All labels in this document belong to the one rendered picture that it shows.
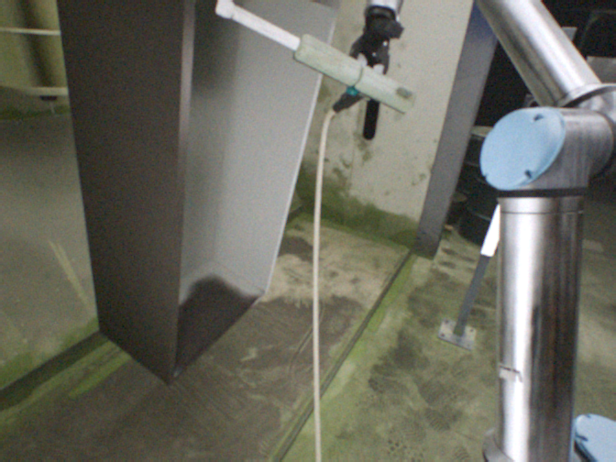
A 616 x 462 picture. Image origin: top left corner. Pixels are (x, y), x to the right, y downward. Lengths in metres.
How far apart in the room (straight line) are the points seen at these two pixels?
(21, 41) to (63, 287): 1.08
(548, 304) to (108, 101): 0.91
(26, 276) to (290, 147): 1.38
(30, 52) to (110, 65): 1.08
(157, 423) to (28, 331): 0.72
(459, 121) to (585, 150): 2.11
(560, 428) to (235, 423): 1.31
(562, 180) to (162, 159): 0.72
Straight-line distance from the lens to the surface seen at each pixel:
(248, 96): 1.37
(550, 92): 0.77
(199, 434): 1.73
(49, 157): 2.25
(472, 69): 2.68
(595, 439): 0.89
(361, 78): 0.86
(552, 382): 0.67
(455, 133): 2.71
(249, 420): 1.74
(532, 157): 0.57
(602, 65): 7.56
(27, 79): 1.93
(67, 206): 2.18
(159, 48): 0.75
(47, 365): 2.07
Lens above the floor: 1.50
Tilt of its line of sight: 28 degrees down
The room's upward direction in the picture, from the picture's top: 4 degrees clockwise
